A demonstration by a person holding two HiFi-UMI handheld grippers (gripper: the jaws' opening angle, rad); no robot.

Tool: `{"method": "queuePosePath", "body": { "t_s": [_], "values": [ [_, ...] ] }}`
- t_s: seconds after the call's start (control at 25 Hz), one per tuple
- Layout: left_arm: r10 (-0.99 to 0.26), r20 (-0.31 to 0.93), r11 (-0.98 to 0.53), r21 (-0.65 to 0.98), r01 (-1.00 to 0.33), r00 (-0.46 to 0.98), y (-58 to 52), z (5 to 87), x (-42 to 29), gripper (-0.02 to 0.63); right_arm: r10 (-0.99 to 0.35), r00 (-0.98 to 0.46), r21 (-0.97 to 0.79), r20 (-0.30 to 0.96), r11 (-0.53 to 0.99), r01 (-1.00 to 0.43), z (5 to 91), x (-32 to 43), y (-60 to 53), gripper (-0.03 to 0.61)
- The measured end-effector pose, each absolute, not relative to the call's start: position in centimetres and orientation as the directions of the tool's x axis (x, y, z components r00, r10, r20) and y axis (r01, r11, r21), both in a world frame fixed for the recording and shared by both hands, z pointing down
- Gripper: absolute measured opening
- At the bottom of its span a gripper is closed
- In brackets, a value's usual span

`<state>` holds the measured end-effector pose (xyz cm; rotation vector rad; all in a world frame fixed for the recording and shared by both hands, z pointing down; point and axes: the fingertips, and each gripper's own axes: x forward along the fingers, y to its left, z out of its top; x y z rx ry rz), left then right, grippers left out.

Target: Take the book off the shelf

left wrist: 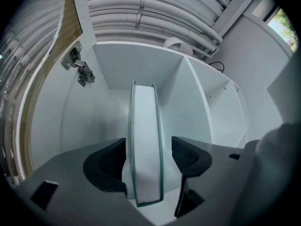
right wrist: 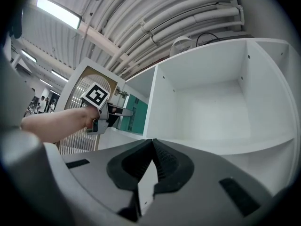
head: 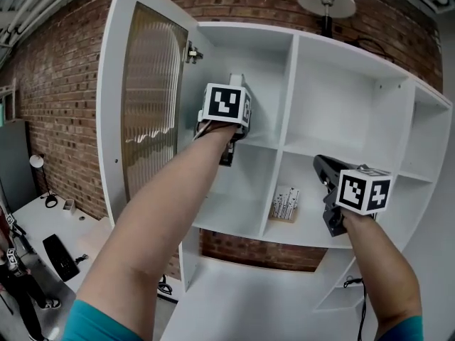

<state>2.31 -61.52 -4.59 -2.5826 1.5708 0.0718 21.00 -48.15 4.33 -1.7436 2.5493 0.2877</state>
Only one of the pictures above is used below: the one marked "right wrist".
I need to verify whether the person's left forearm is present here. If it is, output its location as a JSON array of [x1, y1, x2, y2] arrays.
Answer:
[[20, 106, 101, 144]]

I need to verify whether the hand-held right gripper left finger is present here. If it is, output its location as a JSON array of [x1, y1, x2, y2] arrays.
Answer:
[[61, 138, 154, 222]]

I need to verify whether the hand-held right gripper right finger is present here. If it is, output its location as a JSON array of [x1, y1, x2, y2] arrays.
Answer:
[[140, 138, 274, 226]]

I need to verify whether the black cable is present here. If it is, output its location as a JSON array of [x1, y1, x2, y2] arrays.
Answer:
[[196, 32, 226, 47]]

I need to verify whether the metal door hinge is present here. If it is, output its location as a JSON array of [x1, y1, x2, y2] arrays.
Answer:
[[114, 88, 129, 99]]

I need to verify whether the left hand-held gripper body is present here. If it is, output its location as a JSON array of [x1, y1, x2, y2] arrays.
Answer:
[[79, 81, 121, 136]]

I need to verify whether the large ceiling light panel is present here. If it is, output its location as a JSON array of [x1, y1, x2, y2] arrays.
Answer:
[[36, 0, 82, 30]]

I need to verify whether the glass cabinet door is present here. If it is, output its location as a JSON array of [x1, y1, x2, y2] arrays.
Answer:
[[56, 57, 127, 155]]

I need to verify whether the long ceiling light strip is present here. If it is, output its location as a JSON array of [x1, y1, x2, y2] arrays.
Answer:
[[21, 49, 38, 63], [50, 69, 69, 81]]

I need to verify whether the white lamp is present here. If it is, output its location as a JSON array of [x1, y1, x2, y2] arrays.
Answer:
[[169, 35, 196, 56]]

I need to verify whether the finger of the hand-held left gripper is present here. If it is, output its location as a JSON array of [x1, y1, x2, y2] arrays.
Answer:
[[109, 104, 135, 117]]

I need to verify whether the teal book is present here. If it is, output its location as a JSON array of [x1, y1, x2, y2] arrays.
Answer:
[[116, 94, 149, 134]]

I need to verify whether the white shelf unit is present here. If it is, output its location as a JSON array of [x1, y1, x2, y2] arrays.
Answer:
[[56, 37, 301, 197]]

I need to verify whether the bundle of white ceiling pipes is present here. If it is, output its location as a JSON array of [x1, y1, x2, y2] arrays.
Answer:
[[103, 0, 246, 76]]

